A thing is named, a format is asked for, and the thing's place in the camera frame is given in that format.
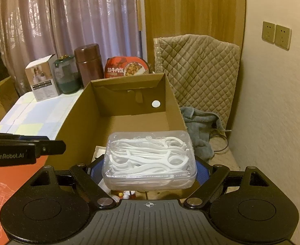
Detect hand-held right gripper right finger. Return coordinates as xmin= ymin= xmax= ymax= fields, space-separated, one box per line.
xmin=183 ymin=158 xmax=271 ymax=208

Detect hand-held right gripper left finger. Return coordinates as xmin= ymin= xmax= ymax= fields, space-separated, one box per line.
xmin=29 ymin=158 xmax=117 ymax=208

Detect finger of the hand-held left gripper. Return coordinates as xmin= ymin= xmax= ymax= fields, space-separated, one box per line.
xmin=0 ymin=133 xmax=50 ymax=141
xmin=34 ymin=140 xmax=66 ymax=157

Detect clear floss pick box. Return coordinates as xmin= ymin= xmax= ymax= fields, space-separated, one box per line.
xmin=101 ymin=130 xmax=197 ymax=190

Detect brown cardboard box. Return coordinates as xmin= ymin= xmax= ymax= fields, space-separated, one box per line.
xmin=44 ymin=73 xmax=187 ymax=199

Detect white foam box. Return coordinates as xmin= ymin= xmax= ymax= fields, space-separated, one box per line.
xmin=0 ymin=88 xmax=85 ymax=136

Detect grey towel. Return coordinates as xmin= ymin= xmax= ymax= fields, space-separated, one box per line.
xmin=180 ymin=107 xmax=220 ymax=161

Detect red printed mat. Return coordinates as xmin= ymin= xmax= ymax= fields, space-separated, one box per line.
xmin=0 ymin=157 xmax=48 ymax=245

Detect white product box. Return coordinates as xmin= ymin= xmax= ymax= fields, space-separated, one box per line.
xmin=25 ymin=54 xmax=60 ymax=102

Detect green glass jar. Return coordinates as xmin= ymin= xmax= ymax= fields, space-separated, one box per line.
xmin=53 ymin=55 xmax=79 ymax=94

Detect brown cylindrical canister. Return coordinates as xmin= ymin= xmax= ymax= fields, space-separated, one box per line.
xmin=74 ymin=43 xmax=106 ymax=88

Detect beige quilted chair cover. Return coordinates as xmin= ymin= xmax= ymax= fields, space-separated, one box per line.
xmin=154 ymin=34 xmax=241 ymax=130

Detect red instant food bowl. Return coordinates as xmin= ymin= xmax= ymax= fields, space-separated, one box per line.
xmin=104 ymin=56 xmax=152 ymax=78

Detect mauve sheer curtain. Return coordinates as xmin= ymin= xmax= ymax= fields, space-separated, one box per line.
xmin=0 ymin=0 xmax=144 ymax=95

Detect wooden door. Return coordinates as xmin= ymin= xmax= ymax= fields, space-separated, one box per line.
xmin=143 ymin=0 xmax=247 ymax=74

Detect dark cable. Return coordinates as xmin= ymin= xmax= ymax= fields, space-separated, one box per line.
xmin=211 ymin=128 xmax=232 ymax=155

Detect beige wall socket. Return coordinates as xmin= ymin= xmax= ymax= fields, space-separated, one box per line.
xmin=261 ymin=21 xmax=276 ymax=42
xmin=274 ymin=24 xmax=292 ymax=51

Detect wooden wall strip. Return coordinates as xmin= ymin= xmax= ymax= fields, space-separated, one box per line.
xmin=137 ymin=0 xmax=142 ymax=31

